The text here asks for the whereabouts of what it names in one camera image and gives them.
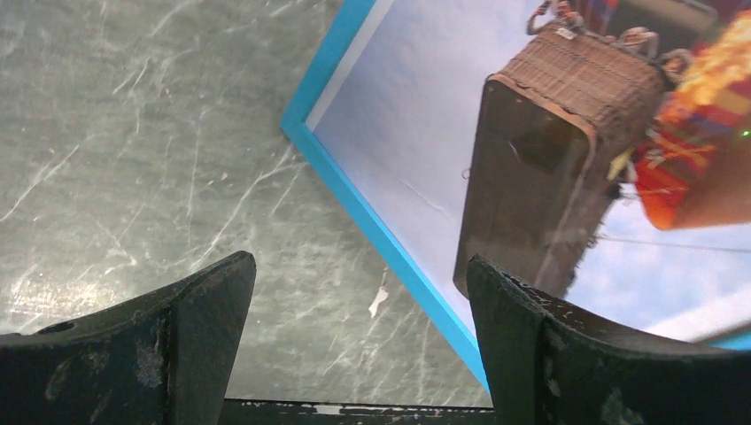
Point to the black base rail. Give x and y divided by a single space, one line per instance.
270 412

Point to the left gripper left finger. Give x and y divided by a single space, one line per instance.
161 358

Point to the blue wooden picture frame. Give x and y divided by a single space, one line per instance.
364 205

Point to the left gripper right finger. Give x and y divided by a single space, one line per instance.
548 361

